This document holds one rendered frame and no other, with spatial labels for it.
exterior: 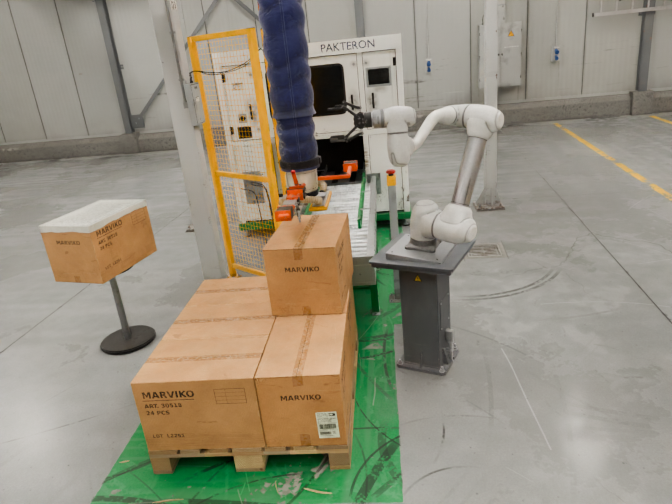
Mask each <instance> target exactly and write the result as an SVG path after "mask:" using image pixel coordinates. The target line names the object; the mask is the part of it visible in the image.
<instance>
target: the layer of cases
mask: <svg viewBox="0 0 672 504"><path fill-rule="evenodd" d="M355 337H356V314H355V303H354V293H353V282H352V279H351V282H350V286H349V290H348V294H347V297H346V301H345V305H344V309H343V313H342V314H326V315H285V316H272V310H271V304H270V298H269V291H268V285H267V278H266V276H258V277H242V278H226V279H210V280H204V281H203V283H202V284H201V285H200V287H199V288H198V289H197V291H196V292H195V294H194V295H193V296H192V298H191V299H190V301H189V302H188V303H187V305H186V306H185V308H184V309H183V310H182V312H181V313H180V315H179V316H178V317H177V319H176V320H175V322H174V323H173V324H172V326H171V327H170V329H169V330H168V331H167V333H166V334H165V335H164V337H163V338H162V340H161V341H160V342H159V344H158V345H157V347H156V348H155V349H154V351H153V352H152V354H151V355H150V356H149V358H148V359H147V361H146V362H145V363H144V365H143V366H142V368H141V369H140V370H139V372H138V373H137V375H136V376H135V377H134V379H133V380H132V382H131V383H130V384H131V388H132V392H133V395H134V399H135V403H136V406H137V410H138V414H139V417H140V421H141V425H142V428H143V432H144V436H145V439H146V443H147V447H148V450H149V451H159V450H193V449H226V448H259V447H266V446H267V447H293V446H326V445H347V444H348V430H349V417H350V404H351V390H352V377H353V364H354V350H355Z"/></svg>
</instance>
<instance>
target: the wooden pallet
mask: <svg viewBox="0 0 672 504"><path fill-rule="evenodd" d="M358 343H359V342H358V332H357V324H356V337H355V350H354V364H353V377H352V390H351V404H350V417H349V430H348V444H347V445H326V446H293V447H267V446H266V447H259V448H226V449H193V450H159V451H148V453H149V457H150V460H151V464H152V468H153V472H154V474H173V472H174V470H175V468H176V466H177V464H178V462H179V460H180V457H214V456H233V458H234V462H235V467H236V472H252V471H265V468H266V464H267V460H268V457H269V455H284V454H319V453H328V455H329V463H330V469H351V453H352V438H353V422H354V406H355V391H356V375H357V359H358Z"/></svg>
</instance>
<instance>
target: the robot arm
mask: <svg viewBox="0 0 672 504"><path fill-rule="evenodd" d="M344 104H345V105H348V106H350V107H353V108H355V109H357V110H358V111H359V112H358V113H357V114H356V113H354V112H353V111H351V110H350V109H349V108H347V107H346V106H345V105H344ZM342 108H343V109H345V110H346V111H348V112H349V113H350V114H352V115H353V116H354V118H353V120H354V127H353V129H352V130H351V131H350V132H349V133H348V134H347V135H346V136H345V135H335V136H330V138H338V140H341V139H344V140H345V141H346V143H348V142H349V141H351V140H353V139H354V138H356V137H358V136H359V135H363V134H364V132H363V128H370V127H372V126H374V128H386V129H387V150H388V156H389V160H390V162H391V164H392V165H393V166H394V167H405V166H406V165H408V163H409V161H410V156H411V155H412V154H413V153H414V151H415V150H417V149H418V148H419V147H420V146H421V145H422V144H423V142H424V141H425V139H426V138H427V136H428V135H429V134H430V132H431V131H432V129H433V128H434V126H435V125H436V124H437V123H438V122H439V123H443V124H446V125H455V126H458V127H462V128H467V136H468V140H467V144H466V148H465V151H464V155H463V159H462V163H461V167H460V170H459V174H458V178H457V182H456V186H455V190H454V193H453V197H452V201H451V203H449V204H448V205H446V206H445V208H444V210H443V212H442V211H441V210H440V209H438V205H437V204H436V203H435V202H433V201H432V200H420V201H418V202H417V203H416V204H415V205H414V207H413V210H412V213H411V219H410V241H409V243H408V244H407V245H405V249H408V250H418V251H425V252H430V253H435V251H436V248H437V247H438V245H439V244H440V243H441V242H442V241H445V242H448V243H453V244H464V243H468V242H470V241H472V240H473V239H474V238H475V236H476V233H477V225H476V222H475V221H474V220H473V219H472V210H471V208H469V205H470V201H471V197H472V194H473V190H474V186H475V182H476V179H477V175H478V171H479V168H480V164H481V161H482V157H483V153H484V149H485V146H486V141H488V140H489V139H490V138H491V136H492V135H493V133H495V132H497V131H499V130H500V129H501V128H502V126H503V124H504V115H503V113H502V112H501V111H499V110H498V109H496V108H494V107H491V106H487V105H480V104H463V105H451V106H446V107H444V108H441V109H438V110H435V111H433V112H432V113H430V114H429V115H428V116H427V118H426V119H425V121H424V122H423V124H422V126H421V127H420V129H419V130H418V132H417V134H416V135H415V137H414V138H413V139H412V138H411V137H409V136H408V127H411V126H412V125H414V124H415V123H416V112H415V110H414V109H413V108H412V107H407V106H393V107H389V108H386V109H384V111H383V109H379V110H373V113H371V112H361V108H362V107H361V106H356V105H354V104H351V103H349V102H346V101H342V104H341V105H335V108H328V109H327V110H338V109H342ZM384 123H385V126H384ZM357 128H359V129H361V130H360V131H359V133H357V134H355V135H353V136H352V137H350V138H349V139H347V138H348V137H349V136H350V135H351V134H352V133H353V132H354V130H356V129H357ZM389 134H390V135H389Z"/></svg>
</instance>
